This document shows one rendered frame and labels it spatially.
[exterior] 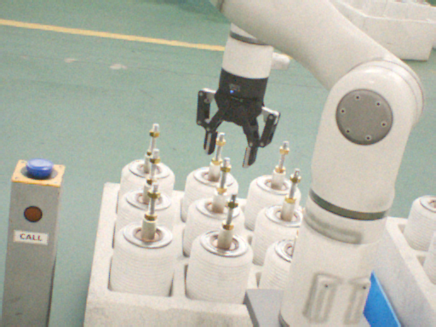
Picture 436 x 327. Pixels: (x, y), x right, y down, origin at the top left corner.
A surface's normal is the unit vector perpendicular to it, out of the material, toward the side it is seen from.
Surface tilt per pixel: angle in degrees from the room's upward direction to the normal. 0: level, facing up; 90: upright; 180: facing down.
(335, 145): 94
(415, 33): 90
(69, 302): 0
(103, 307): 90
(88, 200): 0
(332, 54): 97
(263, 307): 0
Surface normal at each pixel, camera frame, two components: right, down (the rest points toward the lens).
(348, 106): -0.55, 0.27
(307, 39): -0.09, 0.63
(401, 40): 0.30, 0.43
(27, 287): 0.07, 0.41
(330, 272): -0.24, 0.35
